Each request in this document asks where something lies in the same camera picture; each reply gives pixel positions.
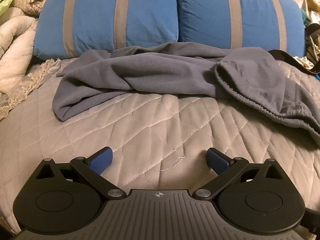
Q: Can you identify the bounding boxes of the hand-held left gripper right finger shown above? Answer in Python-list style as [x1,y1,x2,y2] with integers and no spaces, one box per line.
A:
[192,147,285,201]

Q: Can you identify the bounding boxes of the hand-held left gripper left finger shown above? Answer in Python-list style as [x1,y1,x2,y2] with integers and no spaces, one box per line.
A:
[36,146,127,201]

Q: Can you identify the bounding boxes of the grey fleece pants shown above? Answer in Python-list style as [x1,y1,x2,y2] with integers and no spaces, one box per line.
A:
[52,42,320,153]

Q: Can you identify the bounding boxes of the quilted grey bedspread with lace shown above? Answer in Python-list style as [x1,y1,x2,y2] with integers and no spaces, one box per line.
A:
[0,55,320,235]

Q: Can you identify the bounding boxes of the white patterned cloth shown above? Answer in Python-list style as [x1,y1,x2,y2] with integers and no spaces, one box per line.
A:
[293,56,316,71]

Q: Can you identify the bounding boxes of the blue pillow with grey stripes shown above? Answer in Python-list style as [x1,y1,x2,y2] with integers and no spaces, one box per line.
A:
[33,0,180,60]
[176,0,306,58]

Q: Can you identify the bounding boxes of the cream comforter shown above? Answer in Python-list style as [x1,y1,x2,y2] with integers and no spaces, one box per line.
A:
[0,7,38,88]

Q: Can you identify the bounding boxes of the dark striped cloth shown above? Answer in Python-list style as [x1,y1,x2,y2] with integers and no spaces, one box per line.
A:
[305,23,320,68]

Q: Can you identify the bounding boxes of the teal cloth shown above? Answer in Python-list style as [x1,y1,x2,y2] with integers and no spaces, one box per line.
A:
[299,8,311,27]

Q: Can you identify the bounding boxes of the black strap with red edge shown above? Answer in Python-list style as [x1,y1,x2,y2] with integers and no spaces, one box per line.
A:
[268,49,320,75]

